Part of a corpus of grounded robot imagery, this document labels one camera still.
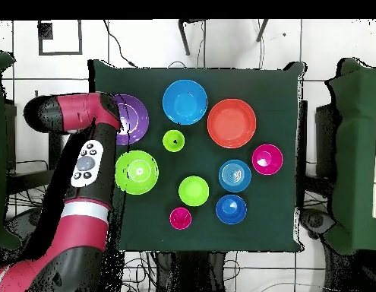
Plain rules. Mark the large green bowl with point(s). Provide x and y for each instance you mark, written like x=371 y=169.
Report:
x=145 y=179

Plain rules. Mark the large light blue bowl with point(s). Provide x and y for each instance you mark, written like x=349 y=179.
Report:
x=185 y=102

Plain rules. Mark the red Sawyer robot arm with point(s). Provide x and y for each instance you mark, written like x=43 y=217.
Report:
x=84 y=228

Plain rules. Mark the black metal chair legs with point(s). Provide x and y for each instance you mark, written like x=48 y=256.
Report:
x=184 y=39

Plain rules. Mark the dark blue bowl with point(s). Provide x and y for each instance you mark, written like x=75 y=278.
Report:
x=231 y=209

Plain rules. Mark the purple plastic bowl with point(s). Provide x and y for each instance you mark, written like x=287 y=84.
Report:
x=136 y=121

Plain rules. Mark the green plastic cup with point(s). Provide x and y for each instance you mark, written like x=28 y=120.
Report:
x=169 y=143

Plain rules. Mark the orange plastic bowl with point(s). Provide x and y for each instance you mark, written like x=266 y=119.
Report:
x=231 y=123

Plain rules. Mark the small ribbed green bowl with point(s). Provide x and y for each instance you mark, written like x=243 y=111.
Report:
x=193 y=191

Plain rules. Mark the ribbed light blue bowl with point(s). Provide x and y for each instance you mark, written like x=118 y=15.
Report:
x=234 y=175

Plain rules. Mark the red plastic cup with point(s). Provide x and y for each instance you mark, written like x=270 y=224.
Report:
x=175 y=220

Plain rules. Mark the pink plastic bowl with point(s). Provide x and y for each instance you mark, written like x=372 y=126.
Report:
x=267 y=159

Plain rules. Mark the dark green table cloth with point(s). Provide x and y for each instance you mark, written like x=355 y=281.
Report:
x=266 y=91

